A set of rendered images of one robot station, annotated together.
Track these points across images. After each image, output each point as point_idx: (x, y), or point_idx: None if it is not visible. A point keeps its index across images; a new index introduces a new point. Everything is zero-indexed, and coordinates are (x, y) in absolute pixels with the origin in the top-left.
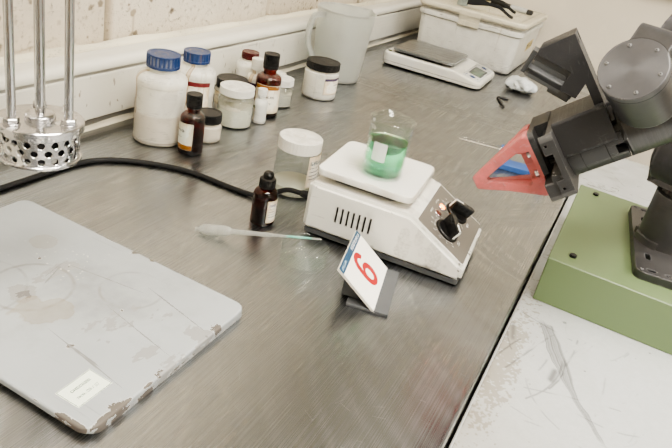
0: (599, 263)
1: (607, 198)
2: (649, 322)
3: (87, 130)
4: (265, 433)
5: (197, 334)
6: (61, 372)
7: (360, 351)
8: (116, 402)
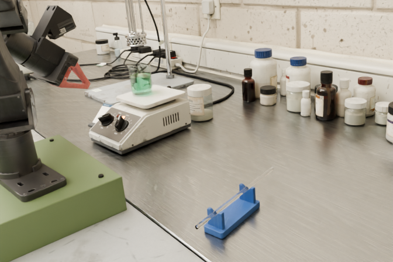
0: (38, 146)
1: (92, 181)
2: None
3: None
4: (64, 107)
5: (104, 98)
6: (104, 88)
7: (77, 119)
8: (88, 92)
